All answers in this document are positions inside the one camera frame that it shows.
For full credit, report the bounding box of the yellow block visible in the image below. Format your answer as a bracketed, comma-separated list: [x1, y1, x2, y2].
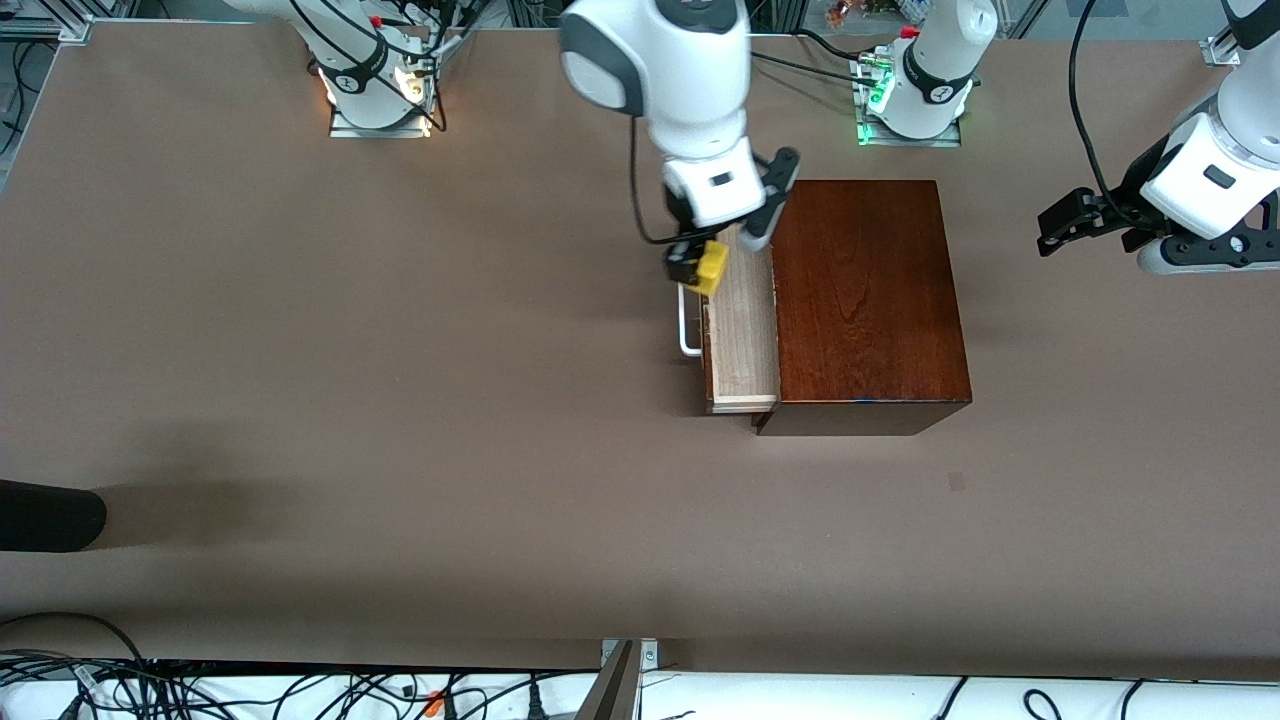
[696, 240, 731, 298]

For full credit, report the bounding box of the white metal drawer handle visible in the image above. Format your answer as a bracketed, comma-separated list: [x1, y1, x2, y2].
[677, 283, 706, 358]

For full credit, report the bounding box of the light wood drawer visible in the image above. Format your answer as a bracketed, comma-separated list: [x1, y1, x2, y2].
[700, 225, 782, 415]

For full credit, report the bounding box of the dark brown wooden cabinet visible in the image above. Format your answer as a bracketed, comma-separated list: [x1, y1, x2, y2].
[755, 180, 973, 437]

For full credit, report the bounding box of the black ribbed cylinder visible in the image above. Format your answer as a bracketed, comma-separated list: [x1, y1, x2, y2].
[0, 480, 107, 553]

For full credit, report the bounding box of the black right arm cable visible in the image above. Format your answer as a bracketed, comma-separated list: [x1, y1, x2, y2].
[628, 110, 701, 248]

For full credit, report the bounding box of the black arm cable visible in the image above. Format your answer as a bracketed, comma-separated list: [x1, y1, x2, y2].
[1068, 0, 1126, 206]
[628, 110, 701, 248]

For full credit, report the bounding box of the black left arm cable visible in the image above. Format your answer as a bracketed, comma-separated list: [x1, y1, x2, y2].
[1068, 0, 1126, 206]

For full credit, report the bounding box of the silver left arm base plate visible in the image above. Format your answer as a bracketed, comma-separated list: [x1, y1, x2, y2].
[853, 48, 964, 148]

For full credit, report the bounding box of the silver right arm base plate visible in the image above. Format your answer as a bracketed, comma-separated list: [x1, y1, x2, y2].
[328, 95, 448, 139]

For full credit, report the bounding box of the small metal corner bracket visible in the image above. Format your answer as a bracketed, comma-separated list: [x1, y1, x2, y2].
[600, 638, 661, 673]

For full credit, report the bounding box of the dark metal post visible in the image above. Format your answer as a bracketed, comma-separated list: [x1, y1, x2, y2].
[575, 640, 641, 720]

